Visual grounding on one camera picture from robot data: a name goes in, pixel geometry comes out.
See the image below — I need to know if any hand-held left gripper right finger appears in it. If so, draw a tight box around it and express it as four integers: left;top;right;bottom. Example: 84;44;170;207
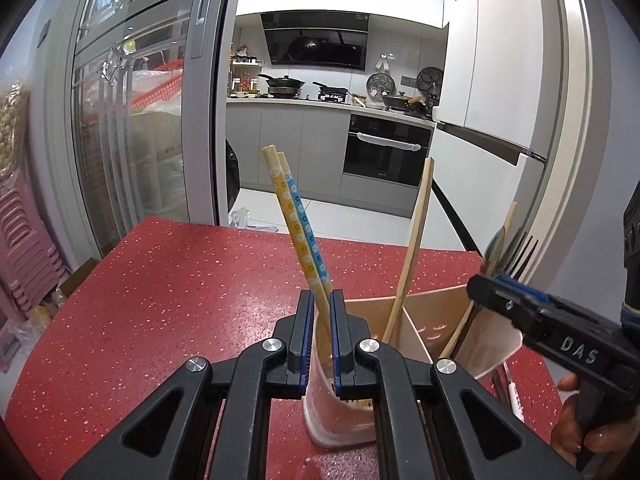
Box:
329;289;583;480

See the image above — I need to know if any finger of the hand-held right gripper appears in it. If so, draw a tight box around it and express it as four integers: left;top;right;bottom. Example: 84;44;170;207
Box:
492;280;553;311
466;274;531;333

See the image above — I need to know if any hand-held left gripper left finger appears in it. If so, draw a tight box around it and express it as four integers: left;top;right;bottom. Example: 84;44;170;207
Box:
62;289;316;480

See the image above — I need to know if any beige plastic cutlery holder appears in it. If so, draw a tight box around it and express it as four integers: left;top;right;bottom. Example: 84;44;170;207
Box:
302;284;524;449

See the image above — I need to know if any plain wooden chopstick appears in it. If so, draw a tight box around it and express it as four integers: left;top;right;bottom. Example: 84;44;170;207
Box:
439;201;519;359
382;157;435;344

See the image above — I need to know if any blue patterned wooden chopstick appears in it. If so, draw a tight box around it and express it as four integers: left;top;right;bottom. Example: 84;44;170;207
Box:
276;151;335;311

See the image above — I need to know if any yellow patterned wooden chopstick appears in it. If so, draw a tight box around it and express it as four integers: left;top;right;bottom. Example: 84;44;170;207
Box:
261;144;331;321

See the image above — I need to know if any person's right hand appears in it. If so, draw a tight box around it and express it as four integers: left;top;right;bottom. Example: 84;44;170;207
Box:
552;372;640;467

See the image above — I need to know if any black built-in oven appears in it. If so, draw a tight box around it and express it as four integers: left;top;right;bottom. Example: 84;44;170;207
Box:
343;113;434;189

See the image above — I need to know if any black trash bag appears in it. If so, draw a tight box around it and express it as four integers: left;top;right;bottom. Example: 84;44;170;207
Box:
225;138;242;212

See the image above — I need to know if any round dark steamer rack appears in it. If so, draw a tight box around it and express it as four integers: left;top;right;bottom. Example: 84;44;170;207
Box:
417;66;445;106

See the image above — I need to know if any white refrigerator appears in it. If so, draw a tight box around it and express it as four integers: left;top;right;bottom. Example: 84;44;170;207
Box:
434;0;553;167

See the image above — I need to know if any round metal steamer rack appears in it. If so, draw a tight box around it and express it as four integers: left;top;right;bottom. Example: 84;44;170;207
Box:
366;72;399;104

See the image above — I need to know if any black pot on stove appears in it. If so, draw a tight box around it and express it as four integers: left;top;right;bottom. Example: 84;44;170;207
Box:
312;81;350;102

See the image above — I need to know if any black wok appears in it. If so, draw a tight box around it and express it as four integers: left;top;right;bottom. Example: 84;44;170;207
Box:
257;73;306;97

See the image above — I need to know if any stack of pink plastic stools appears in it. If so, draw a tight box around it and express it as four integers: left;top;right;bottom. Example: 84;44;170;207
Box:
0;169;69;317

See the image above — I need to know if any red plastic basket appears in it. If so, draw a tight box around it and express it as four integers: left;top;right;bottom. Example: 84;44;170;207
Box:
126;57;187;112

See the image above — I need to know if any glass sliding door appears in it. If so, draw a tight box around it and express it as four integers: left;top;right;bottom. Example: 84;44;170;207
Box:
30;0;238;261

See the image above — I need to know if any black range hood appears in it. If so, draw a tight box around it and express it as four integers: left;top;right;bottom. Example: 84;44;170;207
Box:
260;11;371;72

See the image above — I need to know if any clear bag of beige balls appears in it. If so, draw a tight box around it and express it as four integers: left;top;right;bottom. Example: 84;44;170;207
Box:
0;81;29;182

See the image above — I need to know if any metal spoon with white handle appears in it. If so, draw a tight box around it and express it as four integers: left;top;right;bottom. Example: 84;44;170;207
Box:
505;378;525;424

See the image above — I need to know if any metal utensil with black handle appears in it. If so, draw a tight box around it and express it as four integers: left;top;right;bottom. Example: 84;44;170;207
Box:
492;366;511;404

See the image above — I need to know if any pan with wooden handle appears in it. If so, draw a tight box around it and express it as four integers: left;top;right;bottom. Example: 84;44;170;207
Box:
381;90;432;112

